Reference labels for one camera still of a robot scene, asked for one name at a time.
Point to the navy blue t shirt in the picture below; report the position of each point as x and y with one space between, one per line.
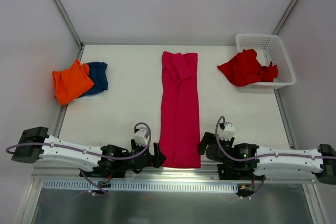
97 74

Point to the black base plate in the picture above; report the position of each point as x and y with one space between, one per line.
100 173
228 173

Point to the orange t shirt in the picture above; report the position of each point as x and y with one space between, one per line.
71 83

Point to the white plastic basket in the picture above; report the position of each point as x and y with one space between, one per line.
270 49

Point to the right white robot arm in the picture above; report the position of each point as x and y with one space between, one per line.
317 161

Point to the magenta t shirt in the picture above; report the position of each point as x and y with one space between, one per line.
180 125

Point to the white slotted cable duct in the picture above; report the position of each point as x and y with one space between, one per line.
123 185

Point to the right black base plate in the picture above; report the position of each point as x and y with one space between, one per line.
228 173

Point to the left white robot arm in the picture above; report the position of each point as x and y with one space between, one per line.
36 145

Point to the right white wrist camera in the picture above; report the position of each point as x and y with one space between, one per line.
227 131

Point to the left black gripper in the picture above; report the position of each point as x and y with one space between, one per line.
151 157

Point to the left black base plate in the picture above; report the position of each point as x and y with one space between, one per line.
100 173

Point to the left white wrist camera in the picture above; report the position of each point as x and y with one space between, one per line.
141 136

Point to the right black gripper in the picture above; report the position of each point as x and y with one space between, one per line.
210 149

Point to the red t shirt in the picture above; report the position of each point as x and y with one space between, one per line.
244 69

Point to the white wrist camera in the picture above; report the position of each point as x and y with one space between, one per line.
227 131
141 136

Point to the aluminium mounting rail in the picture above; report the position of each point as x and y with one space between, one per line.
207 173

